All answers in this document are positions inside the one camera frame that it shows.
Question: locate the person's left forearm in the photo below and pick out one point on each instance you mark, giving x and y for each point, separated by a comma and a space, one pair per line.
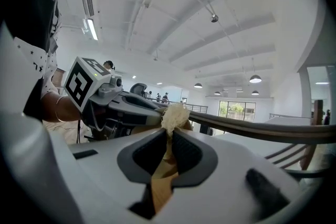
57, 110

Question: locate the beige sponge ball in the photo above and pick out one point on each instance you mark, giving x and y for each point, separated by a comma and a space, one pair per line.
174, 115

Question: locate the far balcony railing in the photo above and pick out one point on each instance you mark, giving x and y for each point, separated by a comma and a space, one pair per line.
194, 106

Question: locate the brown wooden chair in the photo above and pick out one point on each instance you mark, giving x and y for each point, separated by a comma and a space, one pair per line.
262, 129

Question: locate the white ceiling air conditioner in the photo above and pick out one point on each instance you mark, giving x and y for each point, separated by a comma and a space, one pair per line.
78, 0

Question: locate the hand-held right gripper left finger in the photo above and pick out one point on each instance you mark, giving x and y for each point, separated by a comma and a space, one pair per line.
105, 165

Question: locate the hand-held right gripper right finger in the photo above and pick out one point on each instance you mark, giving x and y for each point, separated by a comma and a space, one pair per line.
223, 191

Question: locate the silver ceiling spotlight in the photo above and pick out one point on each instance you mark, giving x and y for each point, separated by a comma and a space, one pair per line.
214, 18

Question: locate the thin gold bangle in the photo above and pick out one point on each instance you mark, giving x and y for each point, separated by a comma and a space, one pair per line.
56, 114

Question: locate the ceiling strip light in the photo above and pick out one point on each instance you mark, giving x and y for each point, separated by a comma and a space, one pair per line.
92, 29

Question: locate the brown wooden table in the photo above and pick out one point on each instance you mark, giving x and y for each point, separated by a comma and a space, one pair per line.
161, 196

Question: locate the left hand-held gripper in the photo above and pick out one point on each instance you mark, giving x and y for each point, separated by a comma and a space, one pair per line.
78, 84

